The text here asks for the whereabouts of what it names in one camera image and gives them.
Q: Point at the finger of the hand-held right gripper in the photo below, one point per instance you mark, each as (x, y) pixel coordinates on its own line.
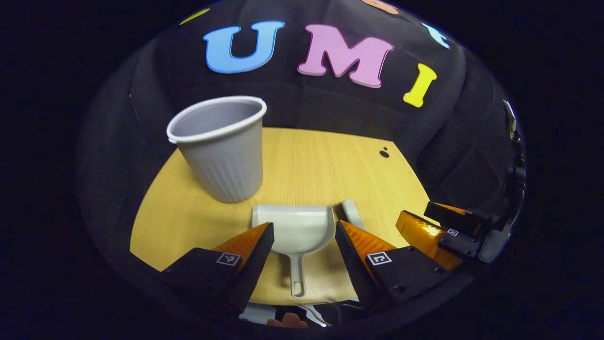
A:
(448, 212)
(460, 243)

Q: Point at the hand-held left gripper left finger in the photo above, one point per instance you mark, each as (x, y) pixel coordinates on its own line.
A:
(250, 269)

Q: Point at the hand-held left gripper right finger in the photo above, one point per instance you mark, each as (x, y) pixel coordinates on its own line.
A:
(354, 269)

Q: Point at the small grey broom black bristles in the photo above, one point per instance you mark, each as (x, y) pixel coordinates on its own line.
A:
(351, 212)

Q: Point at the pale grey plastic dustpan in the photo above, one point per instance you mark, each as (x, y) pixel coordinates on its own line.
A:
(297, 231)

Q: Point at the pale grey ribbed garbage bin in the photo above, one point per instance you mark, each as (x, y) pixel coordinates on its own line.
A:
(222, 151)

